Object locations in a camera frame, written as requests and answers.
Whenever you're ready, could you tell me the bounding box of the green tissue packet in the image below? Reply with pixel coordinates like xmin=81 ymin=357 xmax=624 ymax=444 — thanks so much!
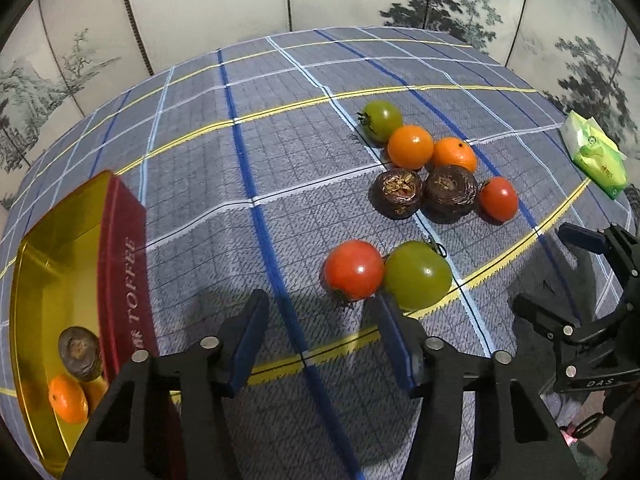
xmin=559 ymin=110 xmax=628 ymax=202

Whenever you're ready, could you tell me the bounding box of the red and gold tin box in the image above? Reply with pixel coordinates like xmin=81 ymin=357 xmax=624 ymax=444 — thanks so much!
xmin=10 ymin=170 xmax=186 ymax=480

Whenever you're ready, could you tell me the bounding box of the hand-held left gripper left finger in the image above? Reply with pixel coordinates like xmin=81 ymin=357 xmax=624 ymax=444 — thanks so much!
xmin=62 ymin=288 xmax=271 ymax=480

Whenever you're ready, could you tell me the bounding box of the brown passion fruit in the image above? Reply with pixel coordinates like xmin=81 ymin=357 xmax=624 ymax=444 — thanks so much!
xmin=369 ymin=169 xmax=425 ymax=220
xmin=423 ymin=165 xmax=479 ymax=222
xmin=58 ymin=326 xmax=105 ymax=382

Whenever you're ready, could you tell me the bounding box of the large green tomato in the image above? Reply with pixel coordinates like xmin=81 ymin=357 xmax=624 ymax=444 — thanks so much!
xmin=383 ymin=240 xmax=453 ymax=312

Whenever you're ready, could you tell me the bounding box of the small orange mandarin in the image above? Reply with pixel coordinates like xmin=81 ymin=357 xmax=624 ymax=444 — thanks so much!
xmin=431 ymin=137 xmax=478 ymax=175
xmin=48 ymin=375 xmax=90 ymax=424

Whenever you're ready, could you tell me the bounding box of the small green tomato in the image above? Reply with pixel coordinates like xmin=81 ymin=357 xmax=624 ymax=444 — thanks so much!
xmin=357 ymin=101 xmax=404 ymax=143

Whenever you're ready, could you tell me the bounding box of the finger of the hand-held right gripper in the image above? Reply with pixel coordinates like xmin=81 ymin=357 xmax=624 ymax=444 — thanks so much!
xmin=514 ymin=294 xmax=598 ymax=348
xmin=558 ymin=222 xmax=640 ymax=286

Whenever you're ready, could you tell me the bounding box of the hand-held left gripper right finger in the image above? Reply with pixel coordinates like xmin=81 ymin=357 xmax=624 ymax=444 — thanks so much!
xmin=376 ymin=294 xmax=583 ymax=480

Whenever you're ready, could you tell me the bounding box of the painted folding screen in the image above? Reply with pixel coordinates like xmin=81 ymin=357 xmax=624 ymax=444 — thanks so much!
xmin=0 ymin=0 xmax=640 ymax=211

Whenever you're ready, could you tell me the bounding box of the large orange mandarin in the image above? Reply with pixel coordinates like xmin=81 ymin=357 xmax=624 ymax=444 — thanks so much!
xmin=387 ymin=125 xmax=435 ymax=171

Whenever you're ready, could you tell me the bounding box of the grey plaid tablecloth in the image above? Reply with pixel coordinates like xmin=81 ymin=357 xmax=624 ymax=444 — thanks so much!
xmin=0 ymin=26 xmax=633 ymax=480

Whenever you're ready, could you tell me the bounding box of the large red tomato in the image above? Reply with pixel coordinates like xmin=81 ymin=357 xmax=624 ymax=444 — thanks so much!
xmin=324 ymin=240 xmax=386 ymax=302

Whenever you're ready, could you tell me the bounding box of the small red tomato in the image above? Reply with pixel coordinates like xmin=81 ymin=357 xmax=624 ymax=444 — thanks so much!
xmin=479 ymin=176 xmax=520 ymax=223

